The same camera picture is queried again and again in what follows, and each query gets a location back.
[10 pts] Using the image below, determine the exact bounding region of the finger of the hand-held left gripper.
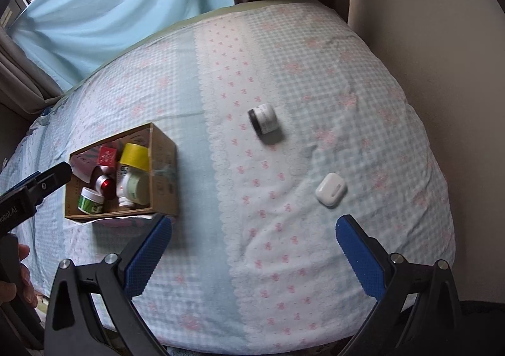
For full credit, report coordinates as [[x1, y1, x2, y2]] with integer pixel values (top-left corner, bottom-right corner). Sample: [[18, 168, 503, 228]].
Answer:
[[0, 162, 74, 218]]

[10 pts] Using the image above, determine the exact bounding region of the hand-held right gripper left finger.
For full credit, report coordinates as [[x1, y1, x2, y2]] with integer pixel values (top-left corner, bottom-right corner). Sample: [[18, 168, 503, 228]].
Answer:
[[43, 214, 173, 356]]

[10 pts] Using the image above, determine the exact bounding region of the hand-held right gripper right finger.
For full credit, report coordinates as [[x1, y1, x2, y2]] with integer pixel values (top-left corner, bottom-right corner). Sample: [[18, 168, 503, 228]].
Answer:
[[335, 214, 463, 356]]

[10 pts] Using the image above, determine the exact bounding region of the green label white jar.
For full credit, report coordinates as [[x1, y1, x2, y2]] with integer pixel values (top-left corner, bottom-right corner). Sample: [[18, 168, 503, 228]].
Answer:
[[78, 187, 105, 215]]

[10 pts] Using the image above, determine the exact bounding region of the red and silver tin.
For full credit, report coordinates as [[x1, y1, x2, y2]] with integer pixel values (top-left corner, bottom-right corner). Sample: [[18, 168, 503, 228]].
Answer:
[[94, 174, 117, 199]]

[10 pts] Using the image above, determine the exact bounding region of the small red box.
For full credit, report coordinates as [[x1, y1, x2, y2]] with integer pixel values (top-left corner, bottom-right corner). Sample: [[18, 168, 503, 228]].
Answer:
[[98, 146, 120, 169]]

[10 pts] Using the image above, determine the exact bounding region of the white bottle pale green lid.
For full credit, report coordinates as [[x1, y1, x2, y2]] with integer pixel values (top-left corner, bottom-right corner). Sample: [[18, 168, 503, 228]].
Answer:
[[117, 167, 151, 210]]

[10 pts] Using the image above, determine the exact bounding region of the white earbuds case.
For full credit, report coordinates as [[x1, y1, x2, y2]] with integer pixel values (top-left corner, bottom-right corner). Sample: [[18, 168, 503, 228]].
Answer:
[[315, 172, 348, 207]]

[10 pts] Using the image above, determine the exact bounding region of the cardboard box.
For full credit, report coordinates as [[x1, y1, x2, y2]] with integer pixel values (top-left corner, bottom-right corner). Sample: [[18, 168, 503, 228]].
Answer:
[[64, 123, 179, 222]]

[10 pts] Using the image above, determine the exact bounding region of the yellow tape roll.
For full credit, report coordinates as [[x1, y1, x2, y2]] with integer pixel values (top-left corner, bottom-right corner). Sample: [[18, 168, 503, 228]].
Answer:
[[119, 143, 150, 172]]

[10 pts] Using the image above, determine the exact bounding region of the black and white jar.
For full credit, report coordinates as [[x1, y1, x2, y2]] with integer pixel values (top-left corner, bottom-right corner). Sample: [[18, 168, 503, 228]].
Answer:
[[248, 103, 284, 144]]

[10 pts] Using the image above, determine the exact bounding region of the person's left hand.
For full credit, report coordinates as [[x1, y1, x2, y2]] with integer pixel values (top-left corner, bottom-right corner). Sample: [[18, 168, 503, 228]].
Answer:
[[0, 244, 39, 313]]

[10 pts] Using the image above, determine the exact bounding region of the checked floral bed sheet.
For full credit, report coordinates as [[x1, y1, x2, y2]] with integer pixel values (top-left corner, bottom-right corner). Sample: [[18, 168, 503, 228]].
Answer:
[[0, 1, 457, 356]]

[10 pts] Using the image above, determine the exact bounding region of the light blue hanging cloth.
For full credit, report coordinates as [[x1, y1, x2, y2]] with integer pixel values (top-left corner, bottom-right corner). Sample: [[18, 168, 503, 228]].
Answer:
[[8, 0, 237, 93]]

